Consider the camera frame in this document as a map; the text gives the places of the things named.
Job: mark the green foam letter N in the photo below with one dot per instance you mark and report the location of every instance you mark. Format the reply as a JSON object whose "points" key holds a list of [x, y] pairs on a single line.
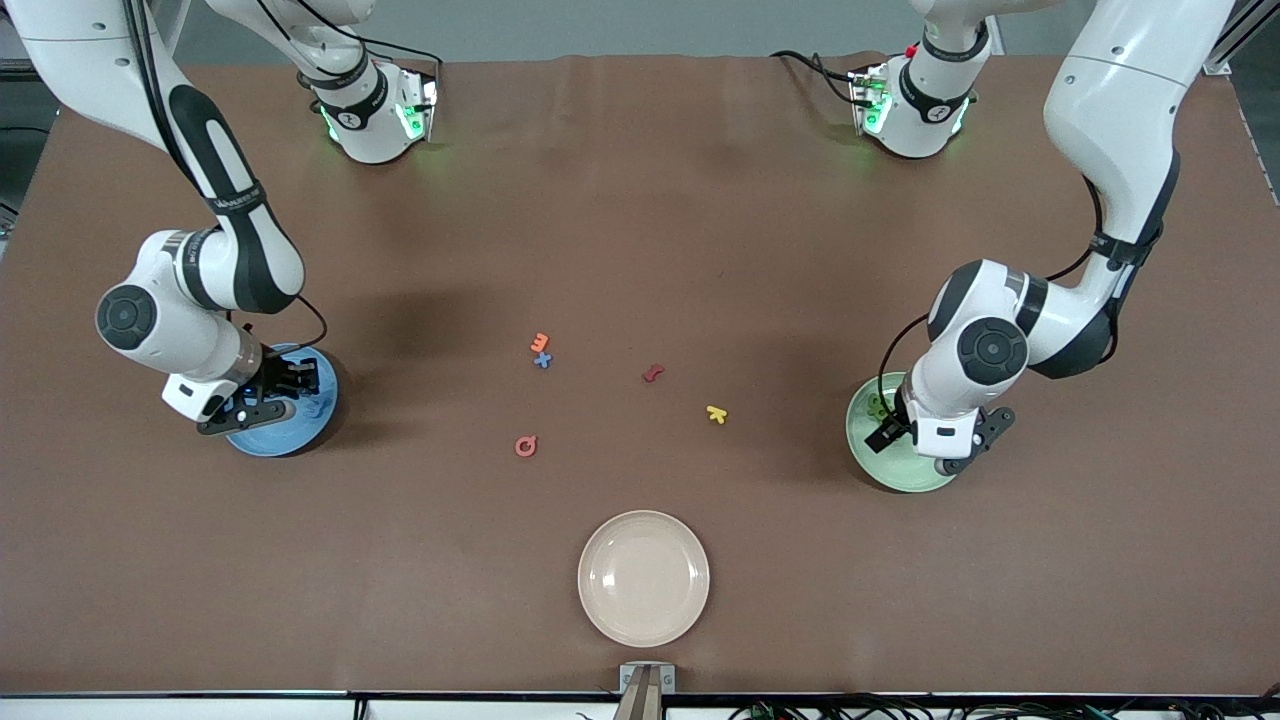
{"points": [[880, 407]]}

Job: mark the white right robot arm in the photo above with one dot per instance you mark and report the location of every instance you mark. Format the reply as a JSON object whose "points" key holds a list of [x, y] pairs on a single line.
{"points": [[150, 310]]}

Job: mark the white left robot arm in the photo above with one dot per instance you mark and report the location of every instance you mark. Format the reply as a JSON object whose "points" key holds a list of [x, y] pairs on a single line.
{"points": [[1110, 90]]}

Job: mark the green plate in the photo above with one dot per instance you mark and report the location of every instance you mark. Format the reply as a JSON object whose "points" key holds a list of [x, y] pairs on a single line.
{"points": [[900, 470]]}

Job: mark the blue plate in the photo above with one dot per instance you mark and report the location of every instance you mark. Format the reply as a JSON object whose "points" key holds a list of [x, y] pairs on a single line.
{"points": [[290, 435]]}

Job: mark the yellow foam letter K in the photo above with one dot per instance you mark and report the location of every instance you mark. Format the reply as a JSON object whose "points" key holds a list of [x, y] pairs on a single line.
{"points": [[714, 413]]}

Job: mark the pink foam letter Q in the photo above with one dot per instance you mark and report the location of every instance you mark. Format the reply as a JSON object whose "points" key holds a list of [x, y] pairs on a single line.
{"points": [[517, 447]]}

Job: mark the red foam letter J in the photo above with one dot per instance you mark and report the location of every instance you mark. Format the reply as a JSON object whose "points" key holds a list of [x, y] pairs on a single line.
{"points": [[654, 375]]}

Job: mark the orange foam letter E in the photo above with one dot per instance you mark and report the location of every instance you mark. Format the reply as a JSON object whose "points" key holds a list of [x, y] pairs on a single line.
{"points": [[540, 344]]}

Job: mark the beige plate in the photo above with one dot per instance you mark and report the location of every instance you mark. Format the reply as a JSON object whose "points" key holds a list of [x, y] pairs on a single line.
{"points": [[643, 578]]}

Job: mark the grey base connector box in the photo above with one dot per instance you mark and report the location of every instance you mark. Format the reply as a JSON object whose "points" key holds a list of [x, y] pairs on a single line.
{"points": [[868, 100], [418, 105]]}

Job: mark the brown table cover sheet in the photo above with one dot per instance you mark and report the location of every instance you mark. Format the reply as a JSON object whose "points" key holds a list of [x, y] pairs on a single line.
{"points": [[640, 250]]}

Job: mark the white table edge rail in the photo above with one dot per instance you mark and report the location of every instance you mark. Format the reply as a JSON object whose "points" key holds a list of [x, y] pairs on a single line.
{"points": [[200, 708]]}

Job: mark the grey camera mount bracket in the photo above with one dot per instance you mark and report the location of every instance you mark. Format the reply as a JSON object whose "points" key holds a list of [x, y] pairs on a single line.
{"points": [[645, 695]]}

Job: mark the aluminium frame profile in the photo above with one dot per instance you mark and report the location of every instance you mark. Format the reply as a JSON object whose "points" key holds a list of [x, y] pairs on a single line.
{"points": [[1225, 55]]}

